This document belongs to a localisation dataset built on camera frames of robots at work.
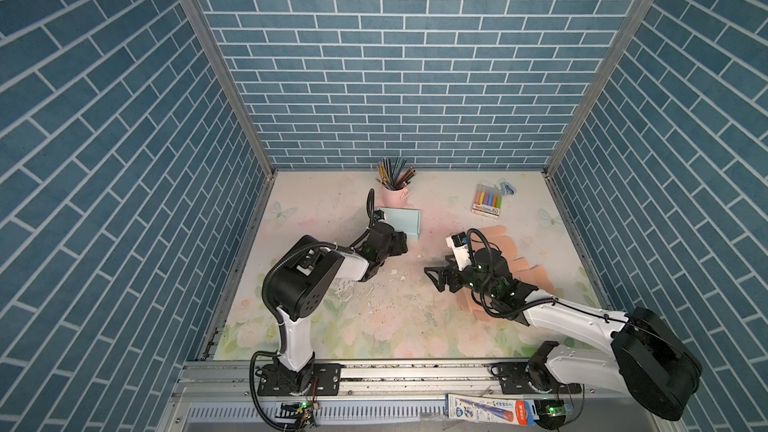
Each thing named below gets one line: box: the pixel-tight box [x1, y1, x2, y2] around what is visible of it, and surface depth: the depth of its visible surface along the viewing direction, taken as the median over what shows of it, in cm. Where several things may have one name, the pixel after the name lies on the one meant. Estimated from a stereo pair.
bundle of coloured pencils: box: [375, 156, 417, 191], surface depth 105 cm
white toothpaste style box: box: [446, 394, 540, 426], surface depth 71 cm
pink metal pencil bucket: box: [382, 185, 410, 208], surface depth 104 cm
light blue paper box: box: [377, 207, 422, 245], surface depth 102 cm
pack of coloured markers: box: [471, 183, 503, 219], surface depth 113 cm
